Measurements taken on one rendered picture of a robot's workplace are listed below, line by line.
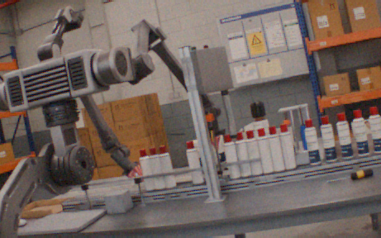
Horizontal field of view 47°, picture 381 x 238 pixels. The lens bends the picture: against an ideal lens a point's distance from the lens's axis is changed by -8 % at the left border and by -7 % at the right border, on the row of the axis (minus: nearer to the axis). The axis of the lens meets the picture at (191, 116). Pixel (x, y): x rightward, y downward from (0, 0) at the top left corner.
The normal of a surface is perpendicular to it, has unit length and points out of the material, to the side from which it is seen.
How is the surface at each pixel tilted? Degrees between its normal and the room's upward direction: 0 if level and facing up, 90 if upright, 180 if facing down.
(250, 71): 90
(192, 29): 90
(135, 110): 90
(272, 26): 87
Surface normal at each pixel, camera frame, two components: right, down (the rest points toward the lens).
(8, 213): 0.93, -0.18
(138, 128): -0.22, 0.10
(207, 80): 0.61, -0.08
